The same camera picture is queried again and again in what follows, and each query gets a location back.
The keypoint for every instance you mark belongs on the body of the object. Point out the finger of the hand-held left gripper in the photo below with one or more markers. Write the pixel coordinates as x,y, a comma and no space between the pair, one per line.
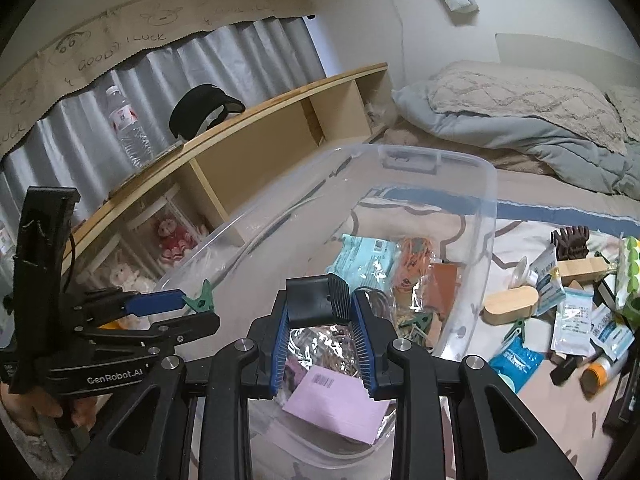
150,302
190,327

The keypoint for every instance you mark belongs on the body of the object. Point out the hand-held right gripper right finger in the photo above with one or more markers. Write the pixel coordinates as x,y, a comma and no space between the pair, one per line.
364,355

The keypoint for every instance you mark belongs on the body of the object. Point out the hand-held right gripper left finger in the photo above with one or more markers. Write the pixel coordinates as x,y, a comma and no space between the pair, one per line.
279,355

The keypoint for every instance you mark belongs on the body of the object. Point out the green plastic clip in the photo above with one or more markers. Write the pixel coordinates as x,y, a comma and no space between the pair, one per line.
515,331
417,327
200,297

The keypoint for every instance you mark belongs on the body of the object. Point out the pink card packet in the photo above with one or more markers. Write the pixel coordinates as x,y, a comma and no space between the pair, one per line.
340,405

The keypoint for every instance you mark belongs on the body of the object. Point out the black ribbed case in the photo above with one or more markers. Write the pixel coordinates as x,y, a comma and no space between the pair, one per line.
315,300

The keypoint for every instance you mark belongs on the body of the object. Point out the clear plastic storage box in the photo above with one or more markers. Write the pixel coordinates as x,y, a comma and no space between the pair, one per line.
450,200

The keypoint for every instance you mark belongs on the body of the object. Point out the person's left forearm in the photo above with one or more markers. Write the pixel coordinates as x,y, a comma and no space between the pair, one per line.
20,450

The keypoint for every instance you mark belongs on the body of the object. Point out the person's left hand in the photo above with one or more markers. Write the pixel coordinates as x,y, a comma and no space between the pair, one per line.
45,405

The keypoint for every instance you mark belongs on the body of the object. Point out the white plush toy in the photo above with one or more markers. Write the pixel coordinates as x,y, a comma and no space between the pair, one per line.
127,272

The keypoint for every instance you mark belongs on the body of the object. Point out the red plush doll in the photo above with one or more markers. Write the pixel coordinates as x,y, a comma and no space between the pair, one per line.
172,237

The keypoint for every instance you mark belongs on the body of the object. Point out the pale teal packet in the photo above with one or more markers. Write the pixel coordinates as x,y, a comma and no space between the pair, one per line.
360,260

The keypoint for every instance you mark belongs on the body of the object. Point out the blue snack packet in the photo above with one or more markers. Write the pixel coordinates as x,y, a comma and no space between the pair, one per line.
515,367

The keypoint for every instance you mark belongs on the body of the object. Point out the wooden block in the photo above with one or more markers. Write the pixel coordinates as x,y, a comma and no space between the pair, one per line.
510,306
582,268

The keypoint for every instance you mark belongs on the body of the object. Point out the clear water bottle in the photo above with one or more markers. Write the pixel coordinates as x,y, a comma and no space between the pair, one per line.
129,127

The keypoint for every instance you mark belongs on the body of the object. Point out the clear plastic piece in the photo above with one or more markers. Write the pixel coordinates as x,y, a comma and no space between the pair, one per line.
521,272

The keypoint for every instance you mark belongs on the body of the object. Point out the blue white packet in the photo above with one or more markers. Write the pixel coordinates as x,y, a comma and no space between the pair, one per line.
612,332
547,275

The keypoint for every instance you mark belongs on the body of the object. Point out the black cap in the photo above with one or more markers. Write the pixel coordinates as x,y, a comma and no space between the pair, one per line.
200,107

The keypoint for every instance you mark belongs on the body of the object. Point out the dark lipstick tube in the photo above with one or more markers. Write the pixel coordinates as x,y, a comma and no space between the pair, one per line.
565,370

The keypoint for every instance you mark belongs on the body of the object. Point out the wooden shelf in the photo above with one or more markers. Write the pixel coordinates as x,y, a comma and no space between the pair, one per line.
260,125

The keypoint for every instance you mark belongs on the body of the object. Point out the white face mask packet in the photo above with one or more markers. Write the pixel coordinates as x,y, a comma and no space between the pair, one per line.
572,322

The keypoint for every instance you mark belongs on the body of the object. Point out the brown hair claw clip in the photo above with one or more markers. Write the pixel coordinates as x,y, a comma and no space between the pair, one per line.
570,242

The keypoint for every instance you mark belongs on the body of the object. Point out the grey curtain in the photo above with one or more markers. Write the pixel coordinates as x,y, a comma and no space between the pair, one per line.
200,70

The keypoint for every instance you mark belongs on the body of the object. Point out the white bottle orange cap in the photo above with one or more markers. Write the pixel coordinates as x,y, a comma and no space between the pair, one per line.
602,371

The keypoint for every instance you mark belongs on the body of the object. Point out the black cardboard box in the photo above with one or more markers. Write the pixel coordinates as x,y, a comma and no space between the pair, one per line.
625,395

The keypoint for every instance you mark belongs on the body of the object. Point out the grey blanket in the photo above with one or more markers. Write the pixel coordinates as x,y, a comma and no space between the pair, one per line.
525,140

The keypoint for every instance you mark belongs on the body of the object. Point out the green dotted tissue pack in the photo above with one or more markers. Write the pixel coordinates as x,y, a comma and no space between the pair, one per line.
631,280

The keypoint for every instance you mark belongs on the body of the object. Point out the beige quilted pillow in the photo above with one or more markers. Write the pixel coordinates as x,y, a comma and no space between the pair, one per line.
625,110
525,95

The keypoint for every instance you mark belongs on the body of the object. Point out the white headboard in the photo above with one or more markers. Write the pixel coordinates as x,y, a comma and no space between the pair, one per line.
560,55

